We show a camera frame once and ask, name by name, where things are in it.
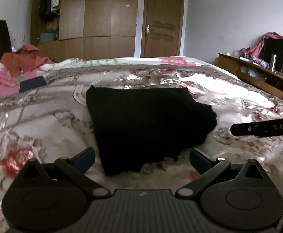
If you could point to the orange red cloth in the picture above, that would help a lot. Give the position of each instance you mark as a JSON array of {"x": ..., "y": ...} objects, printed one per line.
[{"x": 26, "y": 59}]

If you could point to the grey box in wardrobe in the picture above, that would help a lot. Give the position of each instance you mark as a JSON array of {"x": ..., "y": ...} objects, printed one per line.
[{"x": 49, "y": 35}]

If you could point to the black phone on bed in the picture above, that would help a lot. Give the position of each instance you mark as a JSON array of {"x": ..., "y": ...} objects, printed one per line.
[{"x": 32, "y": 84}]

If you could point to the pink floral bed sheet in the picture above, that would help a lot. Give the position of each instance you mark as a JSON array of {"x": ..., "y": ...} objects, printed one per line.
[{"x": 10, "y": 85}]

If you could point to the floral satin bedspread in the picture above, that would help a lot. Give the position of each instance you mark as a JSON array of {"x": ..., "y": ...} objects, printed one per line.
[{"x": 53, "y": 121}]

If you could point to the brown wooden wardrobe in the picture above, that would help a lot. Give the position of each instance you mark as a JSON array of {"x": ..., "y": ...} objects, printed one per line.
[{"x": 86, "y": 29}]

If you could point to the television under pink cover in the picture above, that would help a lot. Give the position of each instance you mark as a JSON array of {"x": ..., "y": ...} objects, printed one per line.
[{"x": 271, "y": 43}]

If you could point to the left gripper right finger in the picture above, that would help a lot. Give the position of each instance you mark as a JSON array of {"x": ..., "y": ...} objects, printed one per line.
[{"x": 211, "y": 171}]

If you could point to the metal cup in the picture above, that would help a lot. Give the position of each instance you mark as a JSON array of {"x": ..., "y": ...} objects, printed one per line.
[{"x": 272, "y": 63}]

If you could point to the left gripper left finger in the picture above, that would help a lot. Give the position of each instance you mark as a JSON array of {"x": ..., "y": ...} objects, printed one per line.
[{"x": 71, "y": 171}]

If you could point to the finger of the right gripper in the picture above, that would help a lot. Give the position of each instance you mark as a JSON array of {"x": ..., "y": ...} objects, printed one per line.
[{"x": 270, "y": 128}]

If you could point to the low wooden tv cabinet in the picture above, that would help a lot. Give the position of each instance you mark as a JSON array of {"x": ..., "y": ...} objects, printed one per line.
[{"x": 252, "y": 74}]

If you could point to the black pants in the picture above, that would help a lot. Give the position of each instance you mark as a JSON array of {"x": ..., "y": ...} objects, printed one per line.
[{"x": 144, "y": 126}]

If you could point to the brown wooden door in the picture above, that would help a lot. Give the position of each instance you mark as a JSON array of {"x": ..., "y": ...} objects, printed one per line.
[{"x": 162, "y": 27}]

